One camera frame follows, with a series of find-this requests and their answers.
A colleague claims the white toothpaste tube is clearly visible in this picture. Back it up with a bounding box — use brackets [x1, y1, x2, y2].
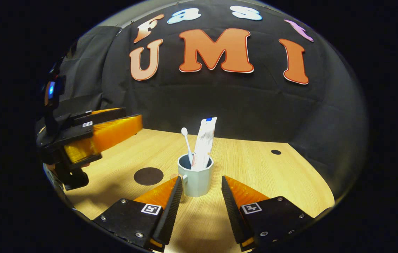
[191, 117, 218, 171]

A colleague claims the wooden desktop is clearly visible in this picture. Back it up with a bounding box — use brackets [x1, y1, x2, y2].
[46, 128, 335, 253]

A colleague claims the black backdrop cloth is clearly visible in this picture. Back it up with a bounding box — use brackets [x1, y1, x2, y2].
[35, 0, 368, 201]

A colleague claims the pale cup with wooden handle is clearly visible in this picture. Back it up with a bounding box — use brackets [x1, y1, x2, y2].
[177, 155, 215, 197]

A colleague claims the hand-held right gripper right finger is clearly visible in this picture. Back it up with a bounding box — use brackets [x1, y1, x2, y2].
[221, 175, 315, 252]

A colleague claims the white toothbrush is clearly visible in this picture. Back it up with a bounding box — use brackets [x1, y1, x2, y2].
[181, 127, 194, 164]

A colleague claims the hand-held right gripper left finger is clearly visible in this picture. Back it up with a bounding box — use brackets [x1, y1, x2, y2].
[93, 176, 184, 252]

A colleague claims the brown round coaster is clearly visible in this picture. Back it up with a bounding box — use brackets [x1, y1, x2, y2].
[133, 167, 164, 186]

